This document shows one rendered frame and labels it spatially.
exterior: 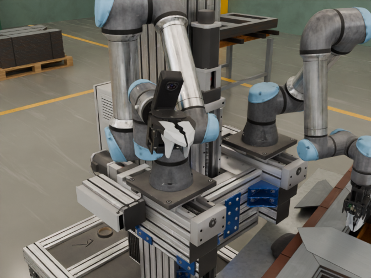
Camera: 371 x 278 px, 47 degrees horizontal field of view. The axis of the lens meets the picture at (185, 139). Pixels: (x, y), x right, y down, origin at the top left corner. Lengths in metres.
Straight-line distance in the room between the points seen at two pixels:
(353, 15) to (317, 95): 0.27
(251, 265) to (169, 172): 0.52
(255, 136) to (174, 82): 0.93
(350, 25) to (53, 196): 2.63
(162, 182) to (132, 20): 0.52
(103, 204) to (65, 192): 1.98
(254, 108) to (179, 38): 0.62
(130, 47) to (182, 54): 0.16
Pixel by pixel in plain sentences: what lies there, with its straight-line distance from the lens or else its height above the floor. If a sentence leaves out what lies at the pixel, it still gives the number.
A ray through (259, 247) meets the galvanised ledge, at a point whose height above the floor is 0.68.
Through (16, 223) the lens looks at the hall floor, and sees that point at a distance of 3.28.
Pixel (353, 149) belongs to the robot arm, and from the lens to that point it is 1.51.
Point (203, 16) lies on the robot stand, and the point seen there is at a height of 1.55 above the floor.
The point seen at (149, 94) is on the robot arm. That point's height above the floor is 1.47.
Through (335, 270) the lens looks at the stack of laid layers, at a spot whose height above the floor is 0.85.
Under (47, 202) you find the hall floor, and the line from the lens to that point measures 3.43.
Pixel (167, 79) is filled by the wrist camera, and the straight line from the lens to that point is 0.84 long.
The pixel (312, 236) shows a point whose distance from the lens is 1.60.
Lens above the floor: 1.78
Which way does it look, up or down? 24 degrees down
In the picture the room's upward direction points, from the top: straight up
